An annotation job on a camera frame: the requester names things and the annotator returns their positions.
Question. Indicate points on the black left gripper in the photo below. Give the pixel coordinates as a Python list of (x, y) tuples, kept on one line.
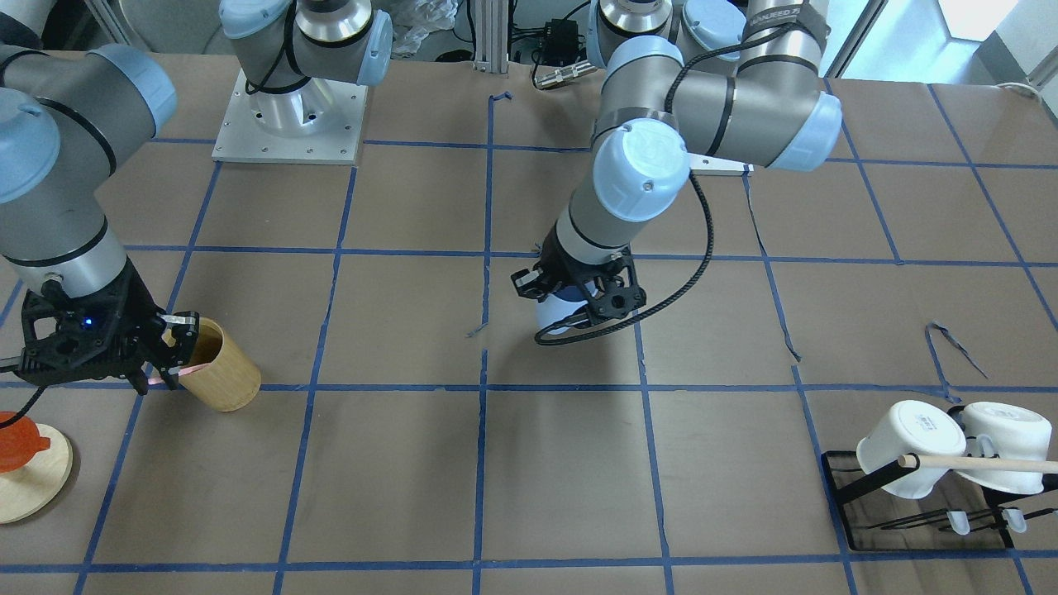
[(569, 270)]

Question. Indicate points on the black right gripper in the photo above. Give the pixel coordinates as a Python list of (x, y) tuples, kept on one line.
[(132, 311)]

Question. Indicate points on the pink chopstick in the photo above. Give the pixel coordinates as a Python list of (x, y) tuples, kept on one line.
[(175, 373)]

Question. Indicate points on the light blue plastic cup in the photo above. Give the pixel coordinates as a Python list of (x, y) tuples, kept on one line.
[(565, 302)]

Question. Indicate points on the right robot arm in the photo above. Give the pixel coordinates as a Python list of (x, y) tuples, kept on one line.
[(66, 127)]

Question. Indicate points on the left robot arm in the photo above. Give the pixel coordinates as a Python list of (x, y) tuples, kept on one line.
[(705, 79)]

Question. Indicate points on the bamboo cylinder holder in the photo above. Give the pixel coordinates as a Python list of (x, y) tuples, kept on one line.
[(219, 373)]

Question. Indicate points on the white mug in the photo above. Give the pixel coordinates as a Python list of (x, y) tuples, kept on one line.
[(1014, 433), (910, 428)]

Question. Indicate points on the wooden rack rod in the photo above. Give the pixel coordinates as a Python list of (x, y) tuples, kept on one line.
[(913, 461)]

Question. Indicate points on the black mug rack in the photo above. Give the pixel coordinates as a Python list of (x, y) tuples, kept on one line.
[(956, 515)]

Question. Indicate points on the aluminium frame post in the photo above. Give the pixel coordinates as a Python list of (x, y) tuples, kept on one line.
[(491, 27)]

